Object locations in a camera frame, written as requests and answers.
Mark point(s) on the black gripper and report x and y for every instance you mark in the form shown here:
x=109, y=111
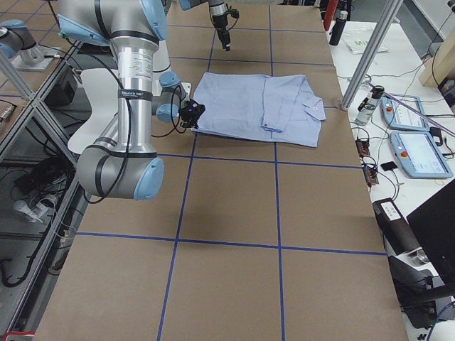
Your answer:
x=185, y=113
x=217, y=20

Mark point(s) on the blue striped button shirt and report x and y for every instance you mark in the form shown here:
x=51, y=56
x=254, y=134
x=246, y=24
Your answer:
x=260, y=108

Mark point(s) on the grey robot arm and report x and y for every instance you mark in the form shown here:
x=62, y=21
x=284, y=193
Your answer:
x=189, y=4
x=122, y=162

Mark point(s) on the white chair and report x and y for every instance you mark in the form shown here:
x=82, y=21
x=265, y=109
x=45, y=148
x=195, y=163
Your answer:
x=101, y=90

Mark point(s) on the black water bottle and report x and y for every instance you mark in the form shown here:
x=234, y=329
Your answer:
x=338, y=27

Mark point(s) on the red fire extinguisher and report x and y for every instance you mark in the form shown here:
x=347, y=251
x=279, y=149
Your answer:
x=331, y=8

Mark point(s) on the clear plastic bottle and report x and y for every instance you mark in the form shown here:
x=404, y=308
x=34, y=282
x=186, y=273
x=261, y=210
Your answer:
x=368, y=105

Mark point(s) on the upper teach pendant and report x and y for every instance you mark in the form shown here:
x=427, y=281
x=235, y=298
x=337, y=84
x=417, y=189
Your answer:
x=399, y=117

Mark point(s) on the teach pendant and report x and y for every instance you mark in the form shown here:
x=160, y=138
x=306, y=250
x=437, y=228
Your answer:
x=418, y=155
x=399, y=117

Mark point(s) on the lower teach pendant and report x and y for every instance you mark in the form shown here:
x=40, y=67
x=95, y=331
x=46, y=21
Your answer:
x=418, y=155

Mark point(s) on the black box with label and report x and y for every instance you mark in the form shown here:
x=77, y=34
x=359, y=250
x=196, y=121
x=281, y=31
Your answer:
x=394, y=226

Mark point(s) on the black monitor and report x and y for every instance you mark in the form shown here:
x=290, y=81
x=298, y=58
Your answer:
x=432, y=223

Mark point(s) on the grey aluminium frame post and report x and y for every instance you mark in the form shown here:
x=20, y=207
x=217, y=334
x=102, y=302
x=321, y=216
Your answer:
x=379, y=32

